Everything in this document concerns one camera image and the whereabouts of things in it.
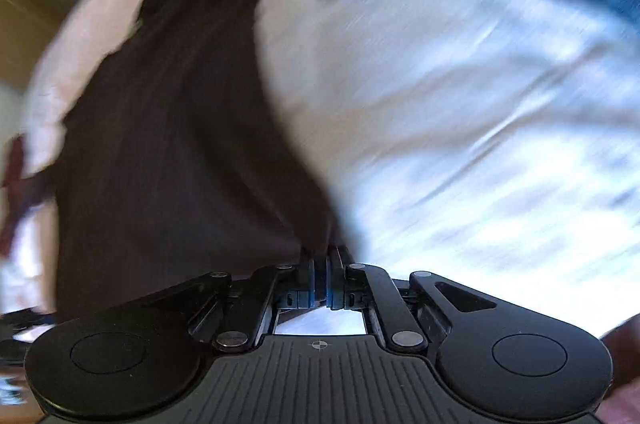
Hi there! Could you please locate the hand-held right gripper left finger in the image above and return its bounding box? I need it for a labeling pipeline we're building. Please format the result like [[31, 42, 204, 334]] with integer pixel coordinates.
[[144, 253, 317, 352]]

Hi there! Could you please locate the dark brown garment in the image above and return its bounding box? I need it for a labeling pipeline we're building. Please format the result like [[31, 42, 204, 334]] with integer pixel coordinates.
[[47, 0, 418, 322]]

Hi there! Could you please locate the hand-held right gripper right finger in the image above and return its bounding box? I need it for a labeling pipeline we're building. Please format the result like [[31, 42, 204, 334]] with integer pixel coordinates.
[[326, 245, 499, 352]]

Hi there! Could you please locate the bed with pale quilted bedspread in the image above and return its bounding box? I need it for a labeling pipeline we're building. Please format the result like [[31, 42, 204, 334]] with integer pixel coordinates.
[[20, 0, 640, 340]]

